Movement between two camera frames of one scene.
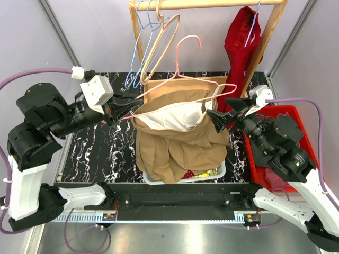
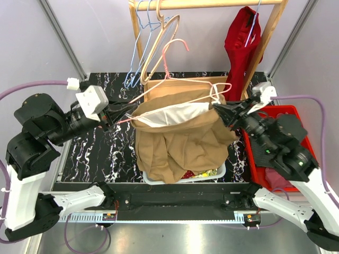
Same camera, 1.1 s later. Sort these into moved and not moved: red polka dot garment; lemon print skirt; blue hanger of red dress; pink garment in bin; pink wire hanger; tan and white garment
Moved: pink wire hanger; tan and white garment
Not moved: lemon print skirt; blue hanger of red dress; red polka dot garment; pink garment in bin
